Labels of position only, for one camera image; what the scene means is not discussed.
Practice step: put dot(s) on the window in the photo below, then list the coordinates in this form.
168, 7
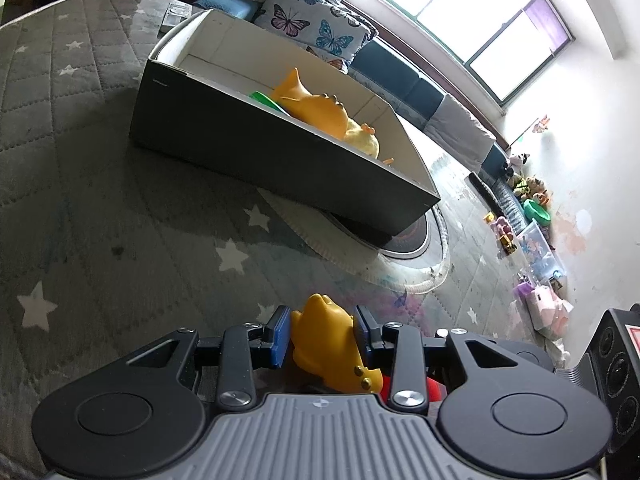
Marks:
465, 15

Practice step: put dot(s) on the clear plastic storage box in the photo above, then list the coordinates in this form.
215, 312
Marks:
542, 252

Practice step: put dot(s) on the round white rug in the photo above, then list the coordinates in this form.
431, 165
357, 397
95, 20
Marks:
430, 270

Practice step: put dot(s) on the dark cardboard box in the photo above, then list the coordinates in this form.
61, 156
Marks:
280, 160

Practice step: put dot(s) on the large orange toy dinosaur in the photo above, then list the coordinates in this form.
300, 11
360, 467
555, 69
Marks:
311, 106

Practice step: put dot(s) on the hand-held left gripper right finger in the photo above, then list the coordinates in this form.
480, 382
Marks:
363, 331

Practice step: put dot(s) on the blue cushion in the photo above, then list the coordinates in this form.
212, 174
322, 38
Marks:
227, 7

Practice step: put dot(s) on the purple curtain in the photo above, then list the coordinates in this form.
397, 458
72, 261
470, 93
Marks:
548, 16

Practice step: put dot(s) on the pile of stuffed animals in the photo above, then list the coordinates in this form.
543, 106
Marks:
525, 180

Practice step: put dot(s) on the small grey box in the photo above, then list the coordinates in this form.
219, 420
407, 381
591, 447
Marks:
176, 14

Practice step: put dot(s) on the red object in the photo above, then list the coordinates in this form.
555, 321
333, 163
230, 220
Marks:
434, 390

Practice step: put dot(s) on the green plastic potty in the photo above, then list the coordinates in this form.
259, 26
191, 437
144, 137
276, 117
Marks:
537, 210

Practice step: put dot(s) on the green plastic toy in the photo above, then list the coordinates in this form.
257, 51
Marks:
266, 100

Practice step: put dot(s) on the butterfly print pillow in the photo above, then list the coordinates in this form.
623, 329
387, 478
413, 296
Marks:
320, 22

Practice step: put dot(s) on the dark blue sofa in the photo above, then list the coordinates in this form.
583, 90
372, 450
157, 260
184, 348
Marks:
400, 80

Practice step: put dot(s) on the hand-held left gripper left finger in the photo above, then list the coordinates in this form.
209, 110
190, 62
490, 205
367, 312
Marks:
280, 336

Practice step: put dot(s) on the yellow plush duck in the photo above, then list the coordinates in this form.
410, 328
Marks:
363, 141

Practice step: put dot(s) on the small orange toy dinosaur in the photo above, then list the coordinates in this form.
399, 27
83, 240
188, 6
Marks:
330, 345

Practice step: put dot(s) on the yellow toy truck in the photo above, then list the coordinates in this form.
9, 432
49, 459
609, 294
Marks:
507, 244

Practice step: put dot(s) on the round dark disc white rim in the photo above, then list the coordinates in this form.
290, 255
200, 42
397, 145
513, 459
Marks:
405, 245

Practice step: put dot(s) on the grey star quilted mat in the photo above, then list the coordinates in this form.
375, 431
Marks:
100, 185

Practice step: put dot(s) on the grey blanket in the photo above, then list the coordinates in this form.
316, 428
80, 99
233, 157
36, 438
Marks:
462, 127

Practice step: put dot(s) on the pink toy set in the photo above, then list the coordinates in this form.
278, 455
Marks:
550, 310

